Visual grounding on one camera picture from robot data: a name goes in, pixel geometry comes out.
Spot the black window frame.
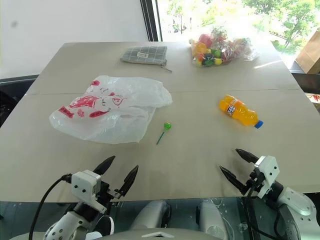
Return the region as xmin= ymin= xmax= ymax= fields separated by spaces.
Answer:
xmin=139 ymin=0 xmax=164 ymax=43

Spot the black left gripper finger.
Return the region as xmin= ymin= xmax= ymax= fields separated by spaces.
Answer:
xmin=92 ymin=155 xmax=116 ymax=176
xmin=118 ymin=164 xmax=139 ymax=199

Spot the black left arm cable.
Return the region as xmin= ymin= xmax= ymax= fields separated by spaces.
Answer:
xmin=28 ymin=173 xmax=74 ymax=240

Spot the red printed white sheet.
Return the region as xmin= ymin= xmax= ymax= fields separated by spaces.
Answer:
xmin=304 ymin=91 xmax=320 ymax=104

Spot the silver rounded robot leg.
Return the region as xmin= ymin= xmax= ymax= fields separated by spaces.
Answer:
xmin=134 ymin=199 xmax=173 ymax=230
xmin=198 ymin=199 xmax=229 ymax=239

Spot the orange soda bottle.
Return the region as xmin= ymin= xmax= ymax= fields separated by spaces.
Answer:
xmin=218 ymin=94 xmax=265 ymax=130

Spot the grey checked zipper pouch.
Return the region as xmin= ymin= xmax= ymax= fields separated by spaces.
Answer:
xmin=119 ymin=45 xmax=174 ymax=74

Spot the brown cardboard box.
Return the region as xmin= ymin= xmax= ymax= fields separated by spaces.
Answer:
xmin=294 ymin=30 xmax=320 ymax=75

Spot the white red-printed plastic bag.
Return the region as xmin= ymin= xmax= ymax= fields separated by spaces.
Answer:
xmin=48 ymin=74 xmax=174 ymax=145

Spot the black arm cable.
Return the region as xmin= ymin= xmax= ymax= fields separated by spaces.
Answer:
xmin=243 ymin=174 xmax=284 ymax=240
xmin=28 ymin=173 xmax=74 ymax=240

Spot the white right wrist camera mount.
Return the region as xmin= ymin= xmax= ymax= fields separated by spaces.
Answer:
xmin=254 ymin=155 xmax=280 ymax=200

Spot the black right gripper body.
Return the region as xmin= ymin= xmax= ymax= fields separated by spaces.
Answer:
xmin=243 ymin=167 xmax=266 ymax=198

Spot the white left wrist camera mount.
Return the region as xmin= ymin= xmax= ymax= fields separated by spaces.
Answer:
xmin=70 ymin=169 xmax=106 ymax=214

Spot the grey robot torso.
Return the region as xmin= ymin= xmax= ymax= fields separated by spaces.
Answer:
xmin=9 ymin=225 xmax=227 ymax=240

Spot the clear bag of toy fruits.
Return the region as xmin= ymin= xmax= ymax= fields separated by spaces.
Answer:
xmin=188 ymin=26 xmax=260 ymax=68

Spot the green lollipop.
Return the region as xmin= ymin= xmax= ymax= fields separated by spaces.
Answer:
xmin=155 ymin=122 xmax=174 ymax=146

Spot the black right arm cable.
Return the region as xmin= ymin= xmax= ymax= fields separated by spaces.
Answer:
xmin=243 ymin=174 xmax=284 ymax=240

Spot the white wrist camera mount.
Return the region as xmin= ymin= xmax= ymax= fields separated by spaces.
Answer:
xmin=254 ymin=155 xmax=280 ymax=200
xmin=70 ymin=169 xmax=106 ymax=214

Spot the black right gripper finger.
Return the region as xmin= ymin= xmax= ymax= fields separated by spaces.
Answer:
xmin=235 ymin=148 xmax=260 ymax=164
xmin=219 ymin=165 xmax=249 ymax=196

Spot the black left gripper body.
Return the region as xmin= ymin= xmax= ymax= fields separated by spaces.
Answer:
xmin=94 ymin=179 xmax=124 ymax=214

